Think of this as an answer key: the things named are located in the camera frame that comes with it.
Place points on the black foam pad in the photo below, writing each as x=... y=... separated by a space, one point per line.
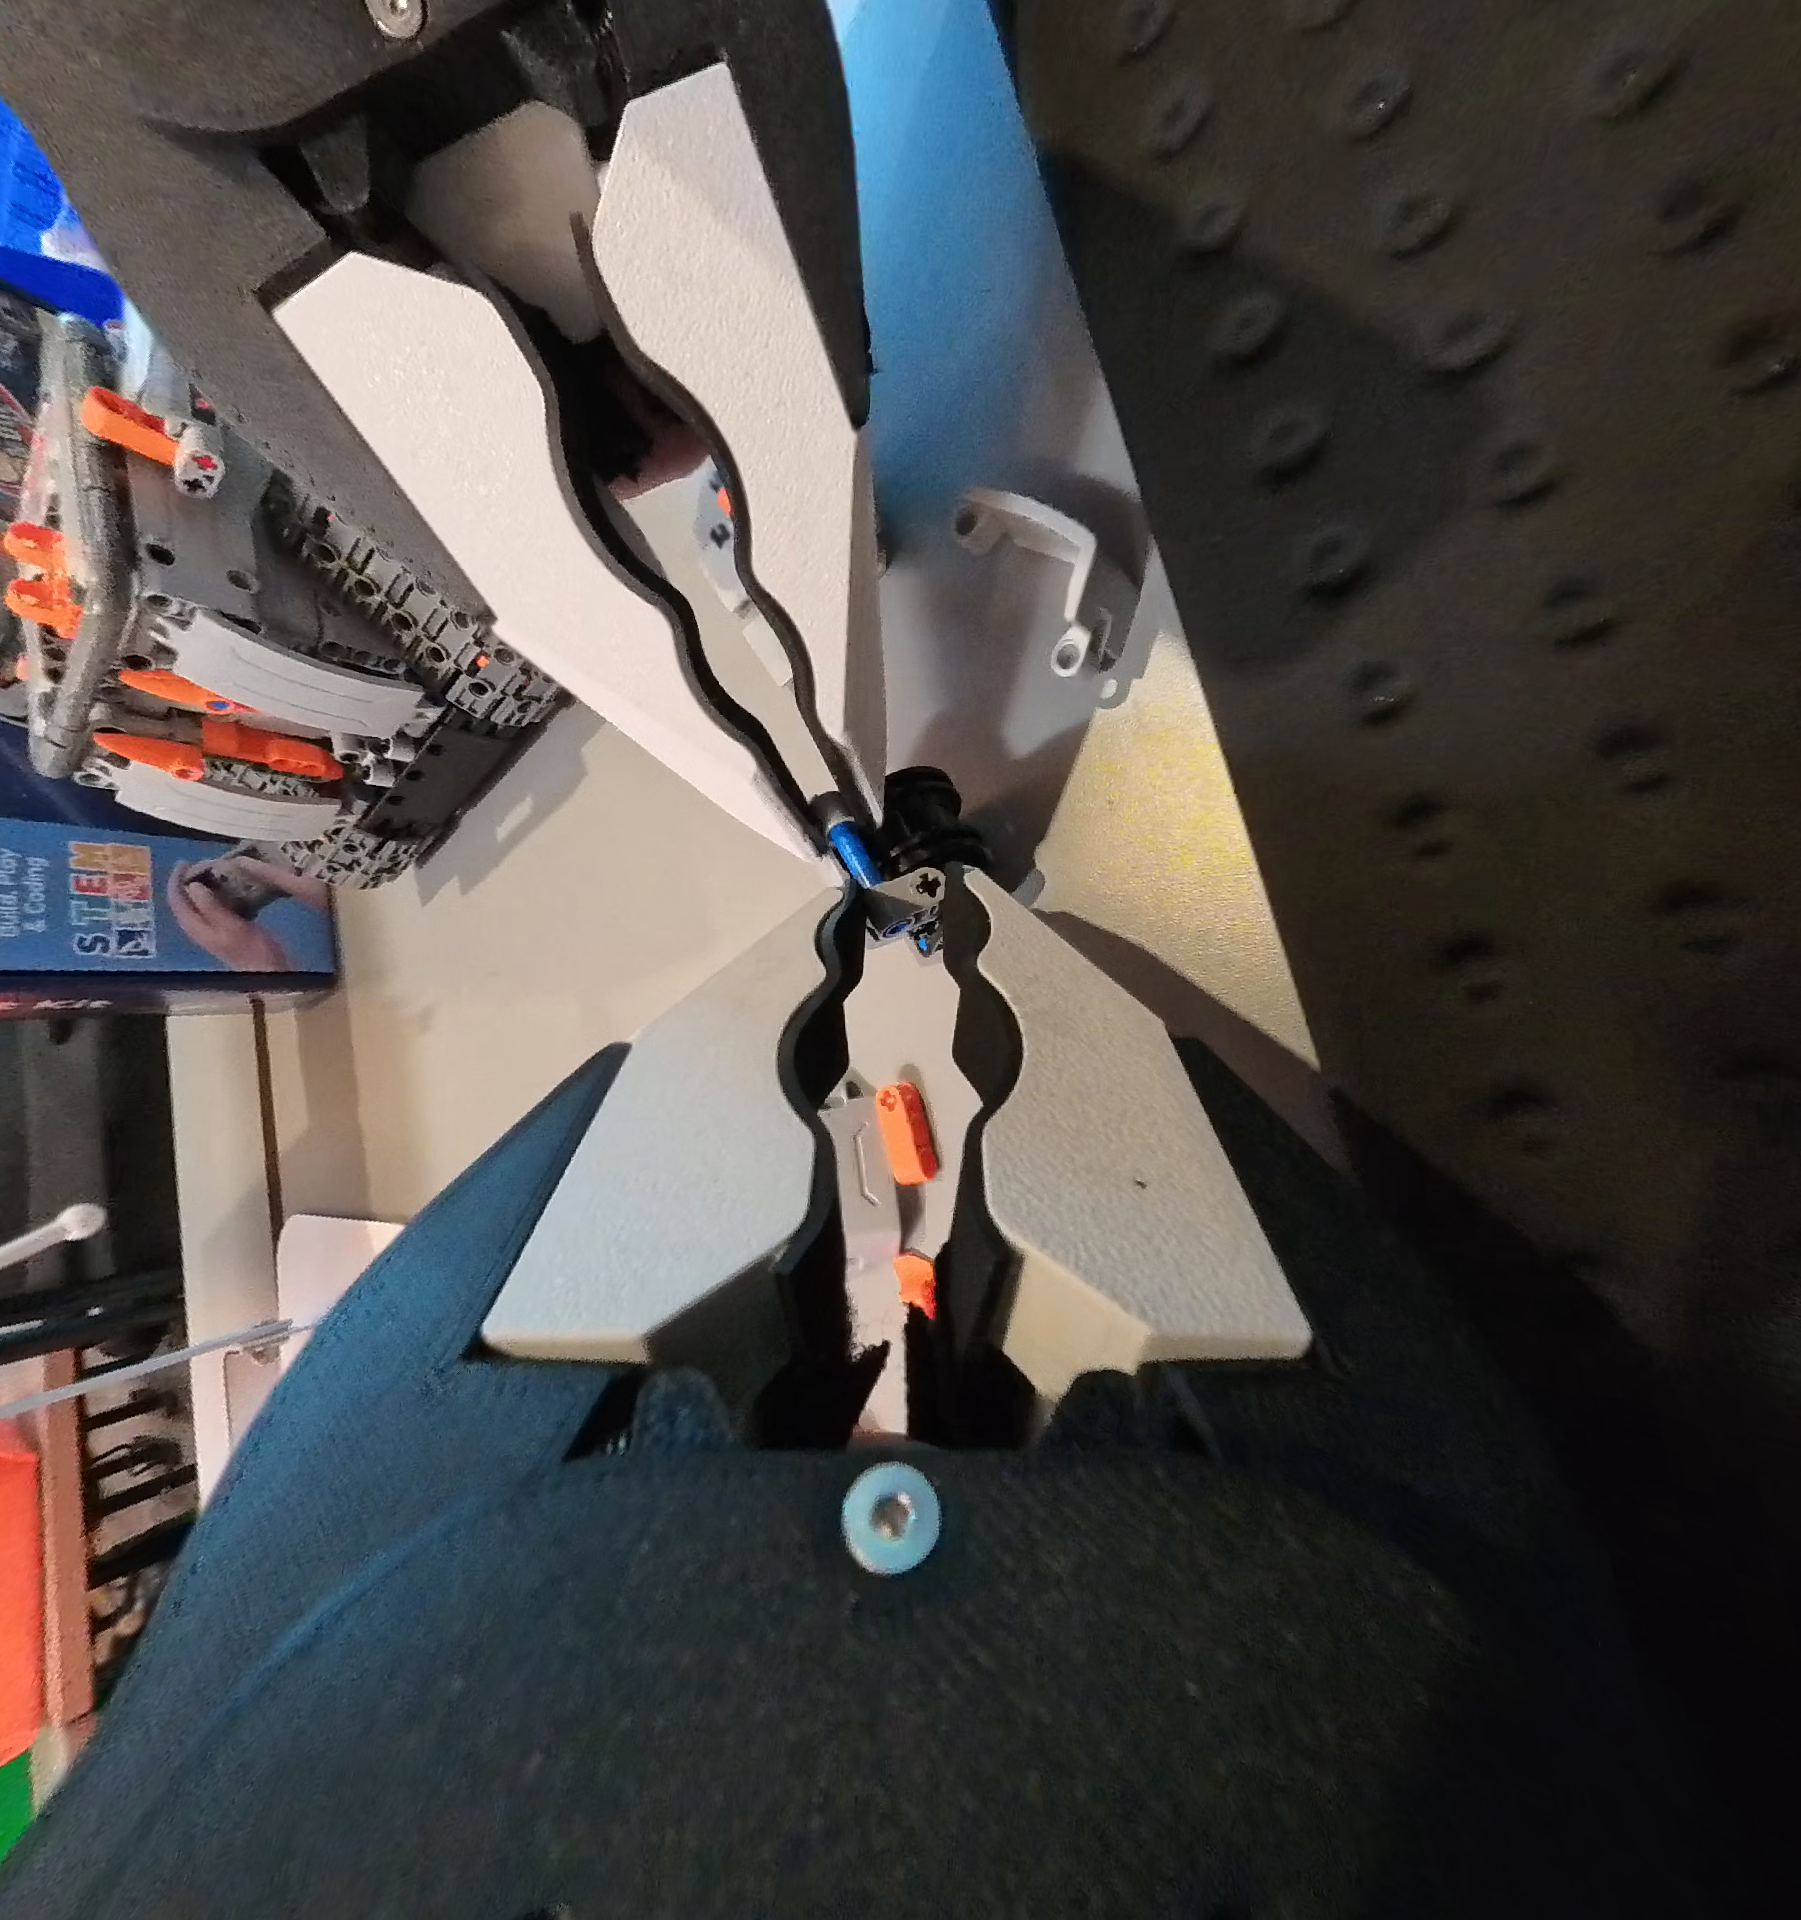
x=1500 y=599

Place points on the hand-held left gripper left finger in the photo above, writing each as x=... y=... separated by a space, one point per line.
x=663 y=1202

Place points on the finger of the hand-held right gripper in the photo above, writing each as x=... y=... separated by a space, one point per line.
x=511 y=480
x=765 y=360

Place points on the white book stand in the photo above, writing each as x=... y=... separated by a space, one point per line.
x=287 y=1290

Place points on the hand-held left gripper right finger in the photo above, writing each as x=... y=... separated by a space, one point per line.
x=1140 y=1202

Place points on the grey curved toy part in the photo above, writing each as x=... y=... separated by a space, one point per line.
x=1066 y=570

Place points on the blue connector pin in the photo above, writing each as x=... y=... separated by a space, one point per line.
x=844 y=839

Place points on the grey connector pin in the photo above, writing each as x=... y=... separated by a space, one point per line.
x=908 y=909

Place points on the blue robot kit box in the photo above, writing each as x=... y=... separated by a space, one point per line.
x=120 y=915

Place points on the grey orange tracked toy robot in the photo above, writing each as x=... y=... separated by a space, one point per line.
x=271 y=661

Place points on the black toy wheel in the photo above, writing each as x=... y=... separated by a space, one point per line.
x=925 y=816

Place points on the blue plastic bin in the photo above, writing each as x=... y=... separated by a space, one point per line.
x=1 y=182

